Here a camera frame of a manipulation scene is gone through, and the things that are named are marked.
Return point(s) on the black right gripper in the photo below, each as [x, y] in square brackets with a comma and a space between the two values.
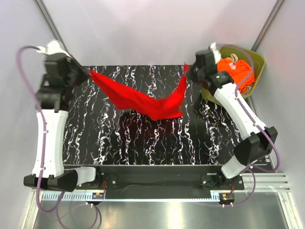
[189, 73]

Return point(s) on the beige garment in bin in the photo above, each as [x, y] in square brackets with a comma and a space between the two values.
[233, 57]

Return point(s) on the aluminium left corner post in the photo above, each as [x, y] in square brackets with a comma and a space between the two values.
[52, 26]

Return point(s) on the red t-shirt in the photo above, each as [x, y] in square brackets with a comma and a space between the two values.
[124, 97]

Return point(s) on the right small controller board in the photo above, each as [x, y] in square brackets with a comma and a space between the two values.
[227, 197]

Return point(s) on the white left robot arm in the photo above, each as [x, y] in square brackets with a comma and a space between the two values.
[52, 105]

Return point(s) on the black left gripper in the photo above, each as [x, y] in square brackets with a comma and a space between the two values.
[85, 73]

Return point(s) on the orange t-shirt in bin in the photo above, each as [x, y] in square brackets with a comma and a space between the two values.
[238, 71]

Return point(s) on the small controller board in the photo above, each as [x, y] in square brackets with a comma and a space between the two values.
[227, 197]
[98, 195]

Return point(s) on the left small controller board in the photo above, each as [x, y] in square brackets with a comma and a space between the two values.
[98, 195]

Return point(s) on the olive green plastic bin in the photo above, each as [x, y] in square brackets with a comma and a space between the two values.
[255, 60]

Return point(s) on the aluminium front rail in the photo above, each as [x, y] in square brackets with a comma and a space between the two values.
[195, 191]

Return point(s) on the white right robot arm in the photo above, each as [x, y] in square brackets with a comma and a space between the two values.
[258, 140]

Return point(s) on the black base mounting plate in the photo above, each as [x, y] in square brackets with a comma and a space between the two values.
[145, 174]

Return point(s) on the aluminium right corner post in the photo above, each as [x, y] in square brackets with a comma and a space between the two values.
[268, 23]

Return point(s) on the aluminium corner post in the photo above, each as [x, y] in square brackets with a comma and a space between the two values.
[52, 26]
[268, 23]

